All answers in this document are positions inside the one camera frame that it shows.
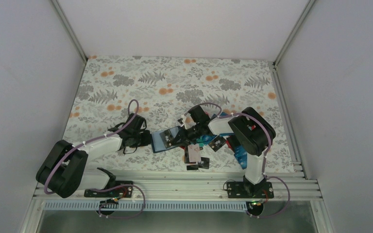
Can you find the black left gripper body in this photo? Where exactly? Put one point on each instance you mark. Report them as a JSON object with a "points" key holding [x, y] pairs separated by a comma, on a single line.
{"points": [[140, 141]]}

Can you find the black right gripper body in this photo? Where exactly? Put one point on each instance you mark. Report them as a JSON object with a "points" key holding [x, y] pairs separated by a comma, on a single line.
{"points": [[194, 134]]}

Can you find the dark blue card holder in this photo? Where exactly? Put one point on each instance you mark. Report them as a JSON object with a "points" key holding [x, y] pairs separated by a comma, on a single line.
{"points": [[157, 143]]}

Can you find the white floral VIP card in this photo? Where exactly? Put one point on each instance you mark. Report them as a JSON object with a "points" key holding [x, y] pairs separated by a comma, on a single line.
{"points": [[193, 153]]}

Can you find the black logo card with chip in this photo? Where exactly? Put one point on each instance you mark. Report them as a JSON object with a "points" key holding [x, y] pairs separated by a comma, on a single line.
{"points": [[168, 139]]}

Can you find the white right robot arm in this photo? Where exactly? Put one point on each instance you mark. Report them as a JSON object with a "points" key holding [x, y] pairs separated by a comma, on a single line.
{"points": [[252, 131]]}

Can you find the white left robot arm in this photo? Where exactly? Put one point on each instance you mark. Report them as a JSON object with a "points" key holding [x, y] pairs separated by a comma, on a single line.
{"points": [[65, 169]]}

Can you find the black patterned card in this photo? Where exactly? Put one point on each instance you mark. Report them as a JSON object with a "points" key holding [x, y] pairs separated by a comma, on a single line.
{"points": [[217, 143]]}

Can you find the black card lower pile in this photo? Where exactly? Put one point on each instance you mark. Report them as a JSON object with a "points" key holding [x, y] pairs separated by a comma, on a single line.
{"points": [[204, 164]]}

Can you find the blue card right pile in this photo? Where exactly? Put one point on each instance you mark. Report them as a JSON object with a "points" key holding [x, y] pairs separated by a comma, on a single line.
{"points": [[241, 156]]}

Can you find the floral patterned table mat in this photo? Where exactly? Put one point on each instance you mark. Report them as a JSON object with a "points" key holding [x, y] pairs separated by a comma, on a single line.
{"points": [[164, 88]]}

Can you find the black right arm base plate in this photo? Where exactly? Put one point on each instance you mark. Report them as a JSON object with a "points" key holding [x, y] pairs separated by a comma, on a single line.
{"points": [[242, 190]]}

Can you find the grey slotted cable duct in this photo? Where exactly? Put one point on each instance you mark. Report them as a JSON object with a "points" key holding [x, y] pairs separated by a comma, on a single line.
{"points": [[132, 205]]}

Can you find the aluminium rail frame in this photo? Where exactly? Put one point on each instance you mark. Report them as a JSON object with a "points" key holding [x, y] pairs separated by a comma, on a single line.
{"points": [[208, 186]]}

